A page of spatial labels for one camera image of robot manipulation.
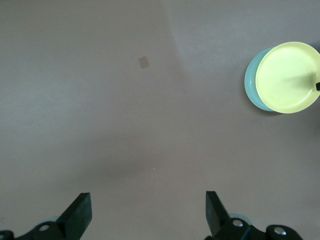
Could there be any brown tape patch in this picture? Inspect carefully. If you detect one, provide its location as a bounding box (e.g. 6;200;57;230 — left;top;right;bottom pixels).
137;56;151;69

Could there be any light green plate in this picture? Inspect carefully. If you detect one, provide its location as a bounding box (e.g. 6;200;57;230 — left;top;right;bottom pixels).
244;46;279;114

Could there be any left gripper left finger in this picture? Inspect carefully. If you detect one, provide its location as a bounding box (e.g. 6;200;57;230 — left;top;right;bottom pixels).
0;192;93;240

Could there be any yellow plate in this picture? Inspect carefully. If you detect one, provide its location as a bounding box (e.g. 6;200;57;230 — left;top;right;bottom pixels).
255;41;320;115

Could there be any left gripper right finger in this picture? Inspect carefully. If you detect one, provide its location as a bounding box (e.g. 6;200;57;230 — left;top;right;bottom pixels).
204;190;304;240

